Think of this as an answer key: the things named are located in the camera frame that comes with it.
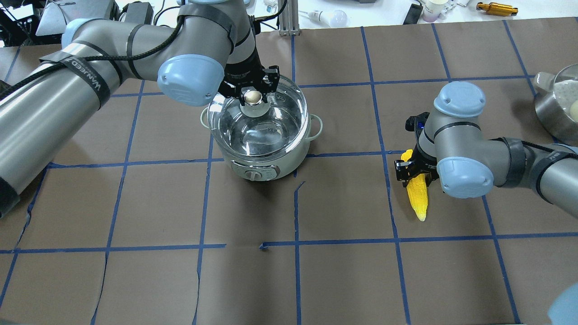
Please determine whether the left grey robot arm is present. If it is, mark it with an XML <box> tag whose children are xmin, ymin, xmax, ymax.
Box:
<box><xmin>0</xmin><ymin>0</ymin><xmax>280</xmax><ymax>217</ymax></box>

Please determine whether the gold metal cylinder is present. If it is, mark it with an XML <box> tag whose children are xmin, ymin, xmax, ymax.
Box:
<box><xmin>475</xmin><ymin>2</ymin><xmax>518</xmax><ymax>17</ymax></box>

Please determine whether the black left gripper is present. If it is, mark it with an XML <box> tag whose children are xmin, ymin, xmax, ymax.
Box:
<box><xmin>220</xmin><ymin>63</ymin><xmax>280</xmax><ymax>106</ymax></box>

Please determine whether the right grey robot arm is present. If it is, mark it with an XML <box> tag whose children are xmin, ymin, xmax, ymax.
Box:
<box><xmin>395</xmin><ymin>81</ymin><xmax>578</xmax><ymax>216</ymax></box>

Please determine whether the aluminium frame post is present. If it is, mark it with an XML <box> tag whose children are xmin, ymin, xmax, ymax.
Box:
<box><xmin>277</xmin><ymin>0</ymin><xmax>301</xmax><ymax>37</ymax></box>

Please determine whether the black power adapter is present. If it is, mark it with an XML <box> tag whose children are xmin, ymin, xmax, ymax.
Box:
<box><xmin>117</xmin><ymin>1</ymin><xmax>154</xmax><ymax>25</ymax></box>

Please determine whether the white light bulb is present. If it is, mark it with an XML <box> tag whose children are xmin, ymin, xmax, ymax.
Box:
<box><xmin>305</xmin><ymin>10</ymin><xmax>348</xmax><ymax>28</ymax></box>

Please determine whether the pale green electric pot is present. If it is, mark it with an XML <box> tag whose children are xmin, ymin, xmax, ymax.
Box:
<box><xmin>200</xmin><ymin>75</ymin><xmax>324</xmax><ymax>181</ymax></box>

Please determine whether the steel pot with lid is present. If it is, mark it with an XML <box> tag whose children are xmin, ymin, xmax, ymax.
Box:
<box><xmin>532</xmin><ymin>64</ymin><xmax>578</xmax><ymax>146</ymax></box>

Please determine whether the grey laptop box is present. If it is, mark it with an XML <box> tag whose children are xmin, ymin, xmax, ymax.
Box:
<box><xmin>36</xmin><ymin>0</ymin><xmax>118</xmax><ymax>36</ymax></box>

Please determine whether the yellow plastic corn cob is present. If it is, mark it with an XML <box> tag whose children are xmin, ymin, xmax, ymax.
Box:
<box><xmin>406</xmin><ymin>173</ymin><xmax>428</xmax><ymax>222</ymax></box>

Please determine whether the glass pot lid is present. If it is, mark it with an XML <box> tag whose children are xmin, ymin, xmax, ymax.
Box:
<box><xmin>205</xmin><ymin>76</ymin><xmax>311</xmax><ymax>161</ymax></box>

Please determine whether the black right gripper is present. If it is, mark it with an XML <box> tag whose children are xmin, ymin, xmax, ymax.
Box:
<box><xmin>394</xmin><ymin>112</ymin><xmax>439</xmax><ymax>187</ymax></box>

